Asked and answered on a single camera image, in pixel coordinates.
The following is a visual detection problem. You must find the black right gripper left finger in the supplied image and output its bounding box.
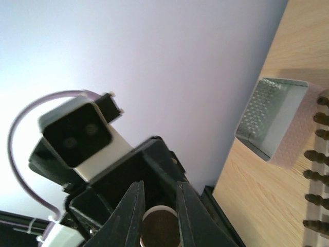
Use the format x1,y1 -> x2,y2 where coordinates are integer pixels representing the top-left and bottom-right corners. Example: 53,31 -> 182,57
85,181 -> 144,247

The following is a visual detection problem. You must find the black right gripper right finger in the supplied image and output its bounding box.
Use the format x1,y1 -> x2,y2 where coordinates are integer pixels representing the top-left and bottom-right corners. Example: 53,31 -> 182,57
176,182 -> 237,247

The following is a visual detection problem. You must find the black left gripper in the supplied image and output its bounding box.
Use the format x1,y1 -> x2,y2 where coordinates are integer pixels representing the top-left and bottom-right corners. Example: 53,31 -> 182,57
29,136 -> 187,232

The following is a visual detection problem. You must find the white piece felt base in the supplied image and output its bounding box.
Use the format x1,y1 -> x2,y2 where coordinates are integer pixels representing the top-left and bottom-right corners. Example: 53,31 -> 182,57
140,205 -> 182,246

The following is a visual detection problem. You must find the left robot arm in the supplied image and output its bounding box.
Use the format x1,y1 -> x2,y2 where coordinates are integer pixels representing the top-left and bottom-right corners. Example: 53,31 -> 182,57
29,136 -> 187,246

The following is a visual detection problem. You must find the dark chess pieces group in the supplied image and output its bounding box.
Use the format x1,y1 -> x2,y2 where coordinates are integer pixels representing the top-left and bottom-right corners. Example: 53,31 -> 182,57
302,96 -> 329,235

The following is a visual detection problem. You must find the wooden chess board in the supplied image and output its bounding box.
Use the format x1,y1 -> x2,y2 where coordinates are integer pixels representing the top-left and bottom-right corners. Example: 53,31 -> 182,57
303,97 -> 329,247

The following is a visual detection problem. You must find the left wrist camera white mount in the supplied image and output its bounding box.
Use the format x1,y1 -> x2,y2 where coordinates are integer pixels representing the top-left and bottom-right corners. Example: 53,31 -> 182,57
38,99 -> 132,181

